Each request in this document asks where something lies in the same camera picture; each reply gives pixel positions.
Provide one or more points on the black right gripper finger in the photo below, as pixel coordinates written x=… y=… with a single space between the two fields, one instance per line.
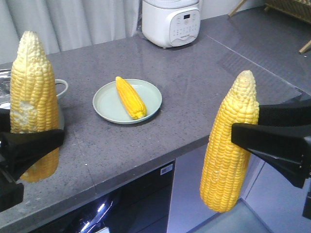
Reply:
x=286 y=114
x=287 y=149

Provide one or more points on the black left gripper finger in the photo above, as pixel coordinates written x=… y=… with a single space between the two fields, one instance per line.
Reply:
x=5 y=124
x=19 y=151

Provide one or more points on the pale corn cob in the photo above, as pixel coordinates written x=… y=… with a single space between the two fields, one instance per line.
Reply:
x=33 y=100

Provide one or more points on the yellow corn cob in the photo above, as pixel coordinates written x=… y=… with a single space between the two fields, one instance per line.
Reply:
x=225 y=164

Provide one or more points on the grey-green electric cooking pot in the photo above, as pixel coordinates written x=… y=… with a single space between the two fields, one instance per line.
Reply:
x=5 y=79

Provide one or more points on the pale green round plate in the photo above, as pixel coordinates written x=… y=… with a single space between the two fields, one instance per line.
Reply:
x=108 y=105

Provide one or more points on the grey pleated curtain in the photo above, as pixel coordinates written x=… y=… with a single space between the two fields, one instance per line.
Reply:
x=66 y=24

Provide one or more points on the black oven under counter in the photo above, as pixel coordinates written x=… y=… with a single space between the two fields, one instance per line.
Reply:
x=140 y=206

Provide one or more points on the white rice cooker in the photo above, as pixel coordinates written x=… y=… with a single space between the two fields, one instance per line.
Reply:
x=170 y=23

